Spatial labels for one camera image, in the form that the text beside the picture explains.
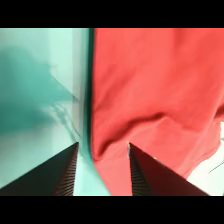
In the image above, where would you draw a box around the red T-shirt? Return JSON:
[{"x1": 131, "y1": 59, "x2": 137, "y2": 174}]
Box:
[{"x1": 89, "y1": 27, "x2": 224, "y2": 197}]

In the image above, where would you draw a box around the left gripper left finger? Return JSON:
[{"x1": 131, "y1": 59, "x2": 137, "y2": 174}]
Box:
[{"x1": 0, "y1": 141, "x2": 80, "y2": 197}]

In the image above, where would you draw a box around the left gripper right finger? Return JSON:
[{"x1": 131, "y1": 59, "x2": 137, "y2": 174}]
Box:
[{"x1": 128, "y1": 142, "x2": 210, "y2": 197}]

